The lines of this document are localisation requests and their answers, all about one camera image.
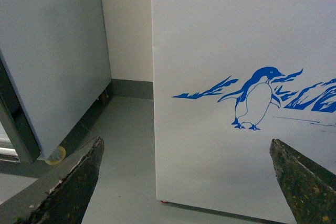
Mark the grey upright fridge cabinet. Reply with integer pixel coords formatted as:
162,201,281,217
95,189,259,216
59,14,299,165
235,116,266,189
1,0,111,158

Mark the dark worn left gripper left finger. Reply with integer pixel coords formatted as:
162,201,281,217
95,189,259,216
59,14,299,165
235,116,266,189
1,136,104,223

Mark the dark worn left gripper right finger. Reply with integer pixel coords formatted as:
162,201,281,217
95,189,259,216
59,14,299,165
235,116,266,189
269,139,335,223

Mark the translucent caster wheel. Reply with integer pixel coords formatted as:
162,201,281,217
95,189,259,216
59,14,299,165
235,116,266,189
45,146,66,166

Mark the white chest freezer blue rim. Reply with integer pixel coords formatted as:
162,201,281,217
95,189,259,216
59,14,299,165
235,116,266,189
152,0,335,223

